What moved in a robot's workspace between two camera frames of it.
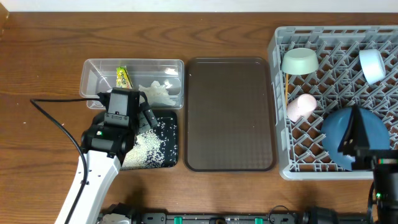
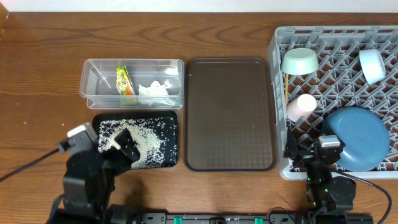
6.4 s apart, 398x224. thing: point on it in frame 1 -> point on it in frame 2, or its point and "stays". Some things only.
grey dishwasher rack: [318, 69] stays
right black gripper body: [377, 162] -> [318, 168]
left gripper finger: [150, 117] -> [127, 145]
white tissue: [157, 94] stays
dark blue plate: [377, 136] stays
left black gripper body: [134, 124] -> [111, 165]
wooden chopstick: [286, 84] stays
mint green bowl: [300, 61] stays
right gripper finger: [356, 134] -> [291, 150]
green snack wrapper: [122, 78] stays
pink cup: [301, 107] stays
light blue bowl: [373, 65] stays
